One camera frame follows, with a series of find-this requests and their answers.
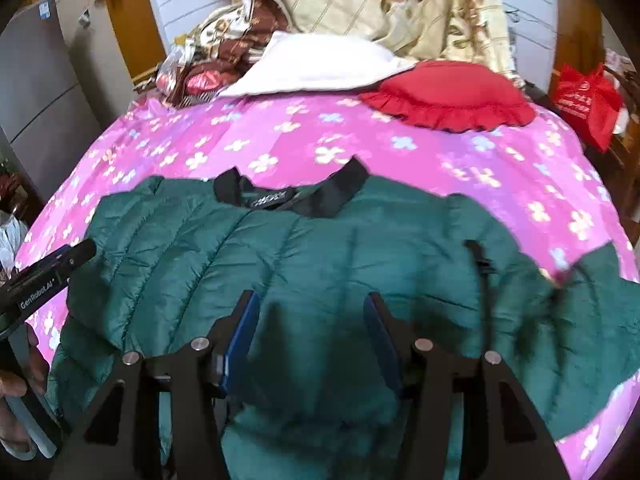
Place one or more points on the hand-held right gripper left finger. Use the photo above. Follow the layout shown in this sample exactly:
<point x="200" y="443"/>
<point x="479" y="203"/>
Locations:
<point x="241" y="340"/>

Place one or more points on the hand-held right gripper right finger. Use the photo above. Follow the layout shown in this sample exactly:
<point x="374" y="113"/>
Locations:
<point x="382" y="341"/>

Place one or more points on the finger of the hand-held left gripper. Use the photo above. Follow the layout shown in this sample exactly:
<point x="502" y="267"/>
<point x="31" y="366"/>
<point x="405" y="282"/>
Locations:
<point x="75" y="256"/>

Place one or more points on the dark green puffer jacket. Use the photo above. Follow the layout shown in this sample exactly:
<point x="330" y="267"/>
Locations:
<point x="325" y="260"/>

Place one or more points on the person's left hand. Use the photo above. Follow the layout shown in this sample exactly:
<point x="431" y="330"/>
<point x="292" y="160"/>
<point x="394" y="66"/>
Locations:
<point x="11" y="389"/>

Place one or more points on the white plastic bag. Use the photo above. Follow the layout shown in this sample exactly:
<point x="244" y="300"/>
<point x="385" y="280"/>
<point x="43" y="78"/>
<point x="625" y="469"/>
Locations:
<point x="12" y="240"/>

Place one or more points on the grey wardrobe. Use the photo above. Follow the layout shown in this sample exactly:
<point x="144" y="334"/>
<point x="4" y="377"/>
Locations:
<point x="40" y="85"/>

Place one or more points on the red shiny packet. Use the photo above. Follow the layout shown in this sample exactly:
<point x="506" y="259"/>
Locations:
<point x="202" y="84"/>

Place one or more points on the pink floral bed sheet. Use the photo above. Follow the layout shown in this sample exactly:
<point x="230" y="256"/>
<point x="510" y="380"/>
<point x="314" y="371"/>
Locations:
<point x="300" y="130"/>

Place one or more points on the brown wooden panel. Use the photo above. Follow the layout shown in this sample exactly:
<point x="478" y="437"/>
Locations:
<point x="135" y="35"/>
<point x="575" y="35"/>

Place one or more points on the red ruffled cushion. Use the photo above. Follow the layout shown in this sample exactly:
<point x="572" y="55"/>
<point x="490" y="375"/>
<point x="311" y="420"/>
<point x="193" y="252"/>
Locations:
<point x="450" y="95"/>

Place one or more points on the brown floral bedding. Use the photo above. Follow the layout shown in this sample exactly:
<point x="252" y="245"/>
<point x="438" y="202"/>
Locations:
<point x="235" y="35"/>

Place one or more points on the white pillow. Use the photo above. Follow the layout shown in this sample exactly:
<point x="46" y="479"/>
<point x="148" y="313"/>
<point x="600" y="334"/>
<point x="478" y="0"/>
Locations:
<point x="300" y="65"/>

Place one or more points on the red shopping bag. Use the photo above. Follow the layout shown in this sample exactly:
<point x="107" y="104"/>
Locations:
<point x="585" y="105"/>

